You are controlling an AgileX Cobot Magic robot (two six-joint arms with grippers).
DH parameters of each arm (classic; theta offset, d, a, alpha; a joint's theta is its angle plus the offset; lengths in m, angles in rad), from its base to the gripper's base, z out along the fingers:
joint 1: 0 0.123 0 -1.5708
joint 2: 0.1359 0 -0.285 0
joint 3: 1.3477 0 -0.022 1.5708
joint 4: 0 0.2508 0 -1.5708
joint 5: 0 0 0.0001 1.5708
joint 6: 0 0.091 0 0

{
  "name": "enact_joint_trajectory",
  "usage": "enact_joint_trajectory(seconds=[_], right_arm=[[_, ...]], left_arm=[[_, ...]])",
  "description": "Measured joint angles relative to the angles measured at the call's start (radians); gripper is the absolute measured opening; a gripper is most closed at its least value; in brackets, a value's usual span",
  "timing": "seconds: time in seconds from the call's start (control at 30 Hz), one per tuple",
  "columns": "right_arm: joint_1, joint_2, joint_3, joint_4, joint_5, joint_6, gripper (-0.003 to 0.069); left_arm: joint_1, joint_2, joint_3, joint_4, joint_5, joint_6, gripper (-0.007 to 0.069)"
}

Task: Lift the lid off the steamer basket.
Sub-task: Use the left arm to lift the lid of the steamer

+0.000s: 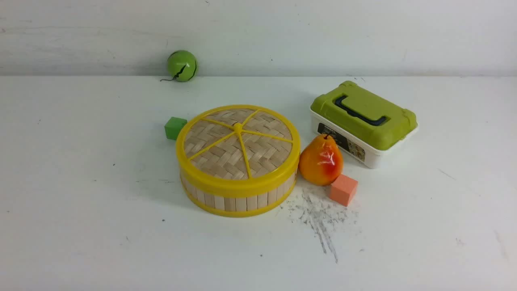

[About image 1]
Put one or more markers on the yellow woven bamboo steamer lid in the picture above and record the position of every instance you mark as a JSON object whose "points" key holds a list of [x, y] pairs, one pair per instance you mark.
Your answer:
{"points": [[239, 151]]}

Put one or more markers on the yellow bamboo steamer basket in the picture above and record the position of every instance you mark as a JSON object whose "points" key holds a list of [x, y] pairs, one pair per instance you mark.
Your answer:
{"points": [[239, 207]]}

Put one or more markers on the white box with green lid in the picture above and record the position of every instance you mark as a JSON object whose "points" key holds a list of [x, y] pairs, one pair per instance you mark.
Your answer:
{"points": [[364, 125]]}

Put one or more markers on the orange yellow toy pear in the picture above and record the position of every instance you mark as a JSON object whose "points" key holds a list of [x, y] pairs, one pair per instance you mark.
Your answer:
{"points": [[321, 162]]}

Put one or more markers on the green cube block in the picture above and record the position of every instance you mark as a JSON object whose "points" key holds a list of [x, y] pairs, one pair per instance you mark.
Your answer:
{"points": [[173, 127]]}

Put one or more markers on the orange cube block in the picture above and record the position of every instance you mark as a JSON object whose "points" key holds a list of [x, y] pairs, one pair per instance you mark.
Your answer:
{"points": [[343, 190]]}

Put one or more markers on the green ball with cord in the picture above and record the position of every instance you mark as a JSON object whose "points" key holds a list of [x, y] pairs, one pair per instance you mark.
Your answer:
{"points": [[182, 66]]}

